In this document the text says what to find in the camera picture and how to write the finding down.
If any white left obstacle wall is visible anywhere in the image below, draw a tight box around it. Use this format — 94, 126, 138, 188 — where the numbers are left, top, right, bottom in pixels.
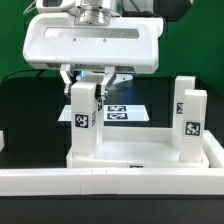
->
0, 131, 5, 152

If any white front obstacle wall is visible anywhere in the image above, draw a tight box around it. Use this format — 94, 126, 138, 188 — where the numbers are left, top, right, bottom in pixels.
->
0, 168, 224, 196

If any white obstacle wall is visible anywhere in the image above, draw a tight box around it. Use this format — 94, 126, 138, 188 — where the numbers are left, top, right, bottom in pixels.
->
0, 131, 5, 152
0, 168, 224, 196
203, 130, 224, 168

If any white desk top tray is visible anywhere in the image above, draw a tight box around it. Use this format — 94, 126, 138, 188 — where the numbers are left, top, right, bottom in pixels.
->
66, 126, 209, 168

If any white right obstacle wall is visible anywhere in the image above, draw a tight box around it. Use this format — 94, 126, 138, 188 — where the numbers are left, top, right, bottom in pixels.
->
203, 130, 224, 168

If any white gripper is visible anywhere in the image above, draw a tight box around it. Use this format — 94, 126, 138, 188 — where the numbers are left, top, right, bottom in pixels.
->
23, 13, 164, 99

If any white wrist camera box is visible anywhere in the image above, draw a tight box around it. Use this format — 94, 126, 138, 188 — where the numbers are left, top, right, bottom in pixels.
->
36, 0, 76, 13

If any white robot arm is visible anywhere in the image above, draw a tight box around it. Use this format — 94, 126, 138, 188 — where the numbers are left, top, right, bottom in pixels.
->
23, 0, 194, 97

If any black cable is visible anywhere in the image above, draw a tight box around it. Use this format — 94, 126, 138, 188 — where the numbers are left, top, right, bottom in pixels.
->
0, 68, 44, 86

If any white marker base plate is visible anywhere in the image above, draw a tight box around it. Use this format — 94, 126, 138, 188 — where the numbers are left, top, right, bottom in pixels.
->
57, 104, 150, 123

